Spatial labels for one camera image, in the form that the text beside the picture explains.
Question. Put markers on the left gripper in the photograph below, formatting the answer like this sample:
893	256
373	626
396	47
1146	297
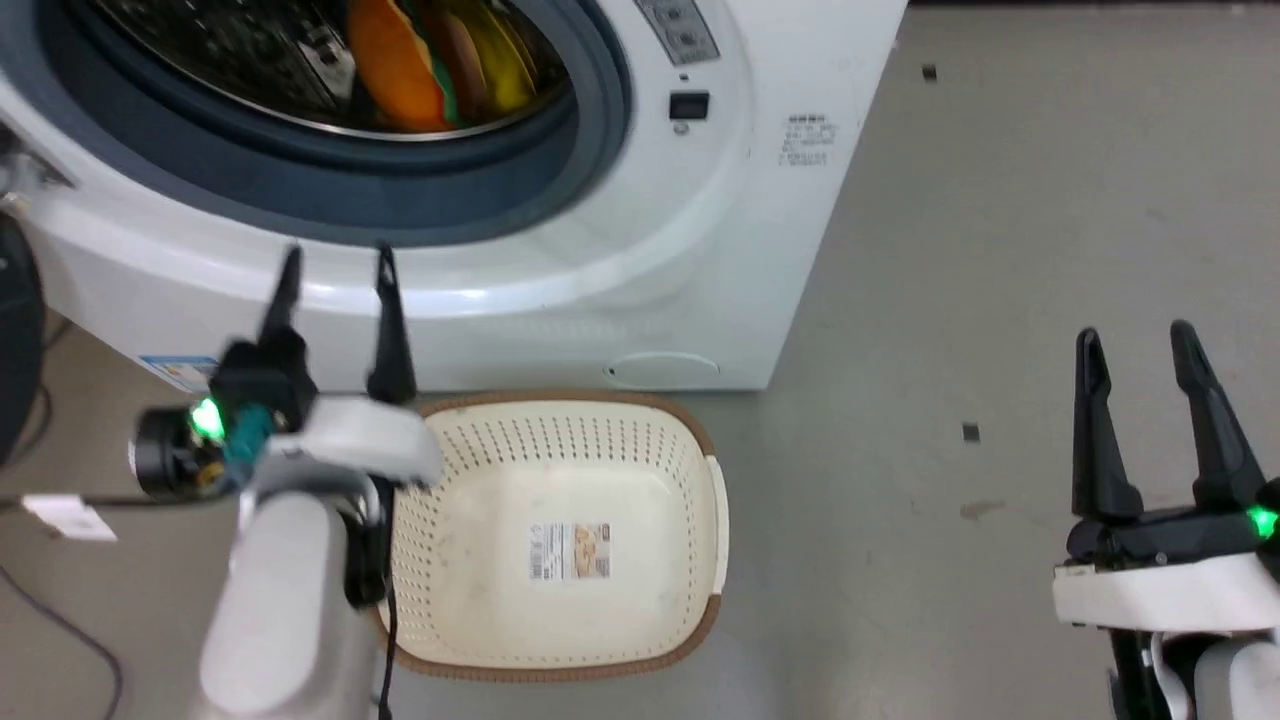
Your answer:
350	440

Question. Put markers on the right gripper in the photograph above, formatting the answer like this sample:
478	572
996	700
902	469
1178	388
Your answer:
1170	580

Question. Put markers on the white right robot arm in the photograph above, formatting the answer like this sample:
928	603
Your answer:
1215	680

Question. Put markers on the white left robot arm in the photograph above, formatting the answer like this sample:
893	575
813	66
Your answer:
285	600

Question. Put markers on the dark washing machine door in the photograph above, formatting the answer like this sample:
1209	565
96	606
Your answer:
18	340

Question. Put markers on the cream plastic laundry basket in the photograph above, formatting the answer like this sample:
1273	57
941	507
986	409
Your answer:
500	600

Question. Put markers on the printed basket label sticker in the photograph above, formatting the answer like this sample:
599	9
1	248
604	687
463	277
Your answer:
570	551

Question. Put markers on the white front-load washing machine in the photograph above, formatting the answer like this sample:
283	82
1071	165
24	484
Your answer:
700	250

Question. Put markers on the blue energy label sticker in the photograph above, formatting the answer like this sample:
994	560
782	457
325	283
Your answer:
180	372

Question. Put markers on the black cylindrical wrist module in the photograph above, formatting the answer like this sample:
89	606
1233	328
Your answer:
175	455

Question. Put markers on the orange yellow clothes in drum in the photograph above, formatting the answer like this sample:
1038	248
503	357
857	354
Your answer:
400	70

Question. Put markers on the white paper tag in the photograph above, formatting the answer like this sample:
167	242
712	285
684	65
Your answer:
70	516

